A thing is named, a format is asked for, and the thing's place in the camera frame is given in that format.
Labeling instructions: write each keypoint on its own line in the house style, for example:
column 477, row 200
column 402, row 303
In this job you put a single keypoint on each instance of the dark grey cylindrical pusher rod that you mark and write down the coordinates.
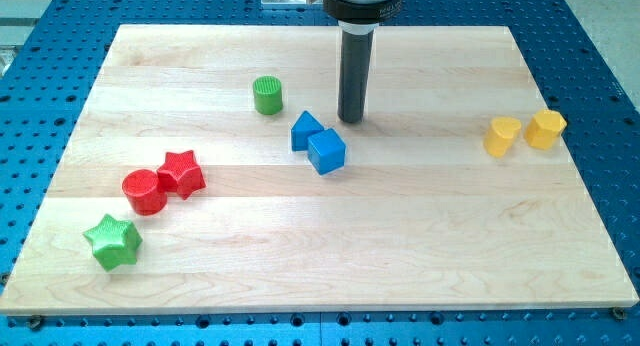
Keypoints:
column 355, row 55

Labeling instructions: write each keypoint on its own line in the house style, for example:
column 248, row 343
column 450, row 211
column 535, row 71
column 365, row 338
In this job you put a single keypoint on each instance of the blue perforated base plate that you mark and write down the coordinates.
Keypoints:
column 44, row 90

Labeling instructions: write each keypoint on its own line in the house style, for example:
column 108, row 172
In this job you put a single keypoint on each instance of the blue triangle block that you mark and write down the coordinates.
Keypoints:
column 304, row 127

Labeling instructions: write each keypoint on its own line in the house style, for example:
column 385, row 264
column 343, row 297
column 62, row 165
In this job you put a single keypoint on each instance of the red cylinder block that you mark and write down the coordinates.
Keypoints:
column 144, row 192

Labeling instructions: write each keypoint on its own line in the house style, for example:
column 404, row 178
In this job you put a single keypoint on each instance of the blue cube block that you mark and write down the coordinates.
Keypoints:
column 326, row 151

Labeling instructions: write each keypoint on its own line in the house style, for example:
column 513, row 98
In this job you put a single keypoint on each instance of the yellow heart block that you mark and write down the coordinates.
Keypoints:
column 501, row 135

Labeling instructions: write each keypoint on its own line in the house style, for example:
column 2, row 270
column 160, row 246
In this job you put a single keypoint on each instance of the green star block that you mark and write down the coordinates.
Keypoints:
column 114, row 242

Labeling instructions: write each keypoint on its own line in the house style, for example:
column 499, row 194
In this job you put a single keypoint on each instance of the green cylinder block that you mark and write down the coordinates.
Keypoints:
column 267, row 92

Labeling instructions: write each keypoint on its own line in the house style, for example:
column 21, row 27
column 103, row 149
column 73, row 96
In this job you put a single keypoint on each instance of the yellow hexagon block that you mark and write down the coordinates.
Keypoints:
column 544, row 128

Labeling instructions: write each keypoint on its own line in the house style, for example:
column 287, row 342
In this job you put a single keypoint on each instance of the black and silver wrist flange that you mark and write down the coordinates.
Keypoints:
column 362, row 11

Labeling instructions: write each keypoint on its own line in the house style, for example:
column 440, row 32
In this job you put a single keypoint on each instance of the red star block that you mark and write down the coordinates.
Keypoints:
column 181, row 174

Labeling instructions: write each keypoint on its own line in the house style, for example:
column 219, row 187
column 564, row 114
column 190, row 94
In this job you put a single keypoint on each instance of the light wooden board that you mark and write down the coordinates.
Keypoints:
column 420, row 217

